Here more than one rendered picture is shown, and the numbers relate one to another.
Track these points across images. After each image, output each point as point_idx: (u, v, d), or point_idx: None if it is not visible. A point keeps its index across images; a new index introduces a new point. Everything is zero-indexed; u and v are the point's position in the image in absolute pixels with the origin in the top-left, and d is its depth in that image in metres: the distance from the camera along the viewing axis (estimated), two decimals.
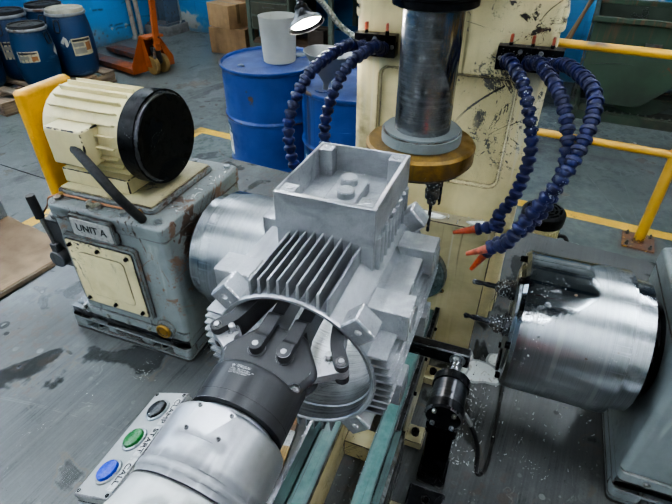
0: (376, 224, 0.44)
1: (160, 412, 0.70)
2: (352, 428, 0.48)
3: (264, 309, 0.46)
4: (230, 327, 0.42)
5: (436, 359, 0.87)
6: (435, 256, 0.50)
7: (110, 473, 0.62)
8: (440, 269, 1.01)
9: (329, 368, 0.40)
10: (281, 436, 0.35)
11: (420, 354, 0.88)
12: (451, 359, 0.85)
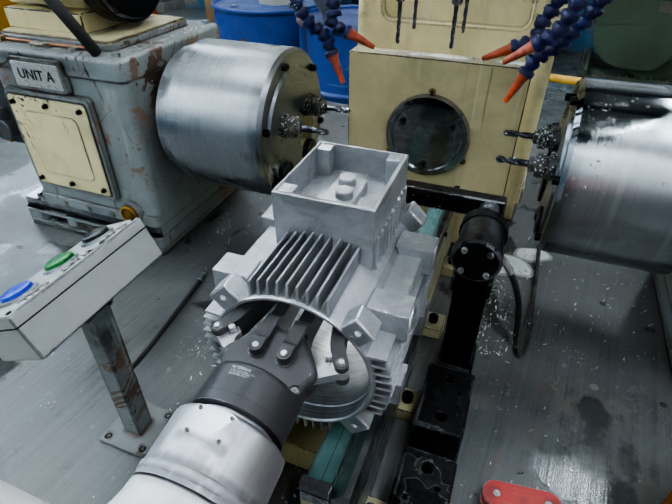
0: (375, 224, 0.44)
1: (99, 235, 0.52)
2: (351, 428, 0.48)
3: (264, 310, 0.46)
4: (230, 328, 0.42)
5: (461, 213, 0.70)
6: (433, 256, 0.50)
7: (18, 291, 0.45)
8: (462, 128, 0.83)
9: (329, 369, 0.40)
10: (282, 437, 0.36)
11: (441, 208, 0.70)
12: (481, 208, 0.67)
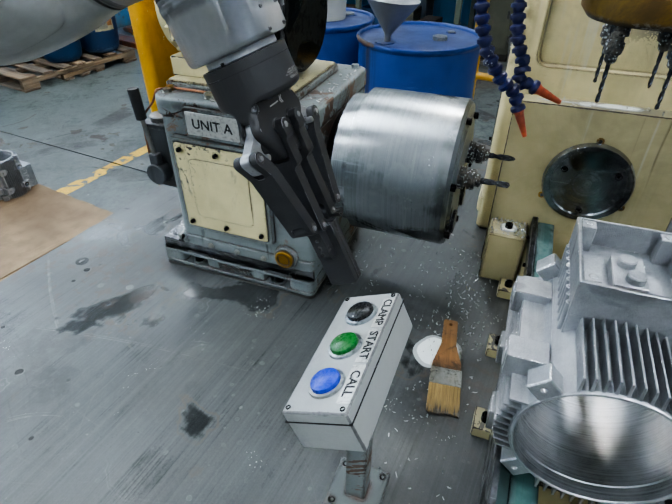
0: None
1: (369, 314, 0.52)
2: None
3: None
4: (310, 116, 0.48)
5: None
6: None
7: (334, 382, 0.45)
8: (630, 178, 0.84)
9: (255, 151, 0.41)
10: (225, 70, 0.39)
11: None
12: None
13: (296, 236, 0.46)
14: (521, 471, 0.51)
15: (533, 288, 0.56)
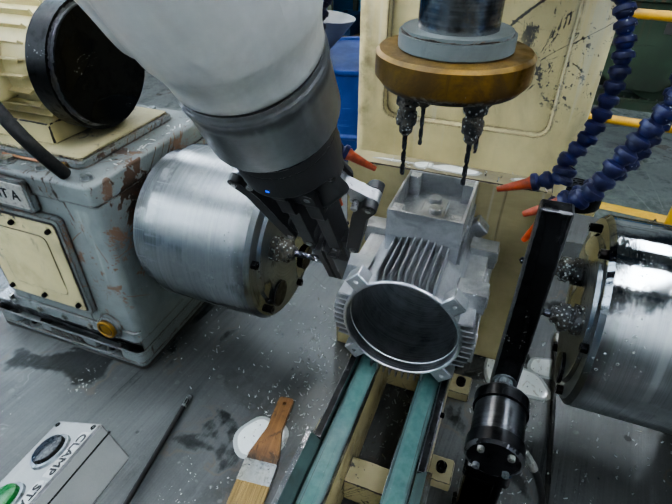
0: (462, 232, 0.63)
1: (51, 456, 0.44)
2: (438, 377, 0.67)
3: (276, 207, 0.43)
4: None
5: (497, 356, 0.56)
6: (497, 255, 0.69)
7: None
8: None
9: (363, 186, 0.37)
10: (333, 129, 0.32)
11: (505, 341, 0.55)
12: None
13: (360, 246, 0.45)
14: (358, 352, 0.70)
15: (379, 223, 0.74)
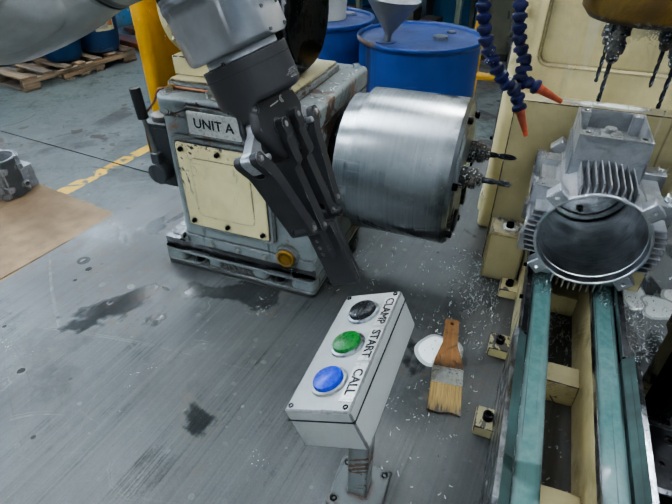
0: (651, 153, 0.71)
1: (372, 312, 0.52)
2: (620, 286, 0.75)
3: None
4: (310, 116, 0.48)
5: None
6: None
7: (337, 380, 0.45)
8: None
9: (256, 151, 0.41)
10: (226, 70, 0.39)
11: None
12: None
13: (296, 236, 0.46)
14: (541, 268, 0.78)
15: (549, 156, 0.83)
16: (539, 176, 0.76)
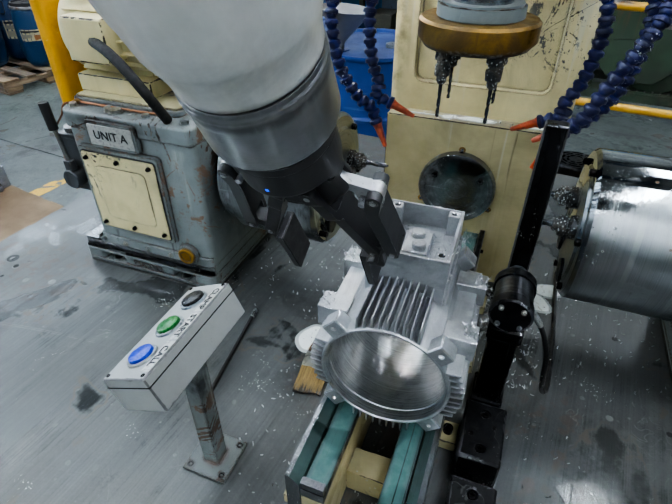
0: (448, 272, 0.57)
1: (197, 300, 0.62)
2: (426, 427, 0.62)
3: (251, 198, 0.43)
4: None
5: (512, 250, 0.74)
6: None
7: (145, 355, 0.54)
8: (489, 182, 0.93)
9: (366, 181, 0.36)
10: (333, 128, 0.32)
11: (518, 236, 0.72)
12: None
13: (400, 251, 0.43)
14: (339, 400, 0.65)
15: (359, 257, 0.69)
16: (328, 292, 0.62)
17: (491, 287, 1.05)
